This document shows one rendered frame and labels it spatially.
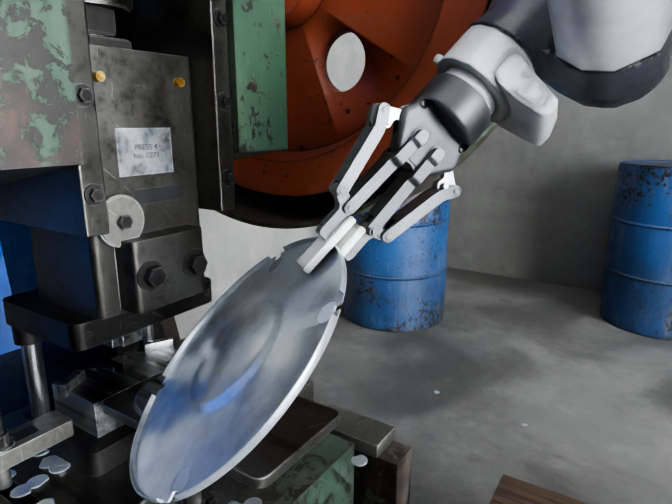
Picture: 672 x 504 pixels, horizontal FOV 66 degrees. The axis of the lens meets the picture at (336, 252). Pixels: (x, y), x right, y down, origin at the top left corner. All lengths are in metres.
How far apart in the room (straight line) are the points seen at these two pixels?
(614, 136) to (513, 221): 0.82
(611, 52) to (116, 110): 0.47
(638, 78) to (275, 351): 0.40
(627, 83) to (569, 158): 3.19
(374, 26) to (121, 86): 0.41
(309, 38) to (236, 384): 0.61
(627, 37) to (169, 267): 0.49
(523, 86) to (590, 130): 3.18
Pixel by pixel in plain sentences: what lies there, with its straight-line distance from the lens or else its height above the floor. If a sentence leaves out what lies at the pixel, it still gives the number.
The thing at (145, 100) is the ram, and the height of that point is 1.12.
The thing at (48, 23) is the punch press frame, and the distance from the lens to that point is 0.52.
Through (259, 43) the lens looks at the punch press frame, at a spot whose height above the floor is 1.19.
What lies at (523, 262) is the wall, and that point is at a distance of 3.88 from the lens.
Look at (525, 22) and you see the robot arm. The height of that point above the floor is 1.19.
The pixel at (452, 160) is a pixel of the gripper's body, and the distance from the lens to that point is 0.54.
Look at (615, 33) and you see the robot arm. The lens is 0.49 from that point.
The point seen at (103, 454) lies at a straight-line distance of 0.68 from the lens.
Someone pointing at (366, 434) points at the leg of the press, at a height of 0.64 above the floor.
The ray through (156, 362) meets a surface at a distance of 0.76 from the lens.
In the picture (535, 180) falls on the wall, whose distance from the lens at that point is 3.77.
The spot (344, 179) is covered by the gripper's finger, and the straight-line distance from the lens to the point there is 0.49.
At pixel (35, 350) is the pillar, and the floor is 0.82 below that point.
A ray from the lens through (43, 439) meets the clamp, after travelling 0.70.
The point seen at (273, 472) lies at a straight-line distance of 0.53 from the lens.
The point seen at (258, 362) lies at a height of 0.89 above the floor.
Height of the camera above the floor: 1.10
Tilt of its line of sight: 14 degrees down
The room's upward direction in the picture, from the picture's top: straight up
